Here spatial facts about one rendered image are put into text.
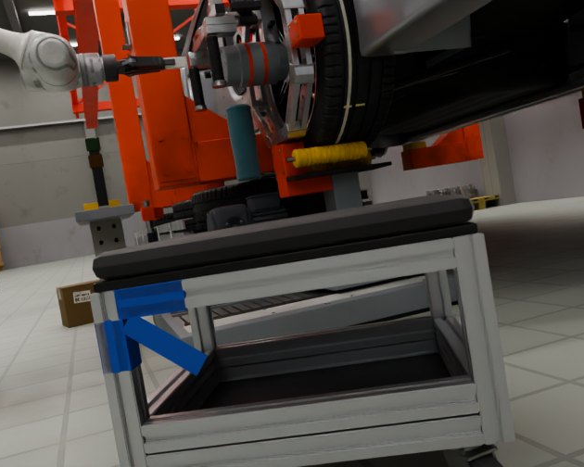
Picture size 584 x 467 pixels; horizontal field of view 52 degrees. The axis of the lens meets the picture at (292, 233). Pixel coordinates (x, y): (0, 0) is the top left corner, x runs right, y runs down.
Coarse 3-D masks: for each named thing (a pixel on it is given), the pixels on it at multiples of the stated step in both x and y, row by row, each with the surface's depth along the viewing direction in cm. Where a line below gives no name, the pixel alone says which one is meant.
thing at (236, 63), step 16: (224, 48) 192; (240, 48) 192; (256, 48) 194; (272, 48) 195; (224, 64) 192; (240, 64) 192; (256, 64) 193; (272, 64) 195; (288, 64) 198; (240, 80) 195; (256, 80) 196; (272, 80) 199
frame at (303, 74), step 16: (288, 0) 175; (288, 16) 175; (256, 32) 218; (288, 32) 175; (288, 48) 178; (304, 48) 177; (304, 64) 176; (304, 80) 178; (288, 96) 184; (304, 96) 183; (256, 112) 221; (288, 112) 187; (304, 112) 186; (272, 128) 219; (288, 128) 189; (304, 128) 191; (272, 144) 208
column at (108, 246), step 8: (96, 224) 196; (104, 224) 197; (112, 224) 200; (120, 224) 198; (96, 232) 196; (104, 232) 197; (112, 232) 198; (120, 232) 198; (96, 240) 196; (104, 240) 197; (112, 240) 198; (120, 240) 198; (96, 248) 196; (104, 248) 197; (112, 248) 198; (120, 248) 198; (96, 256) 196
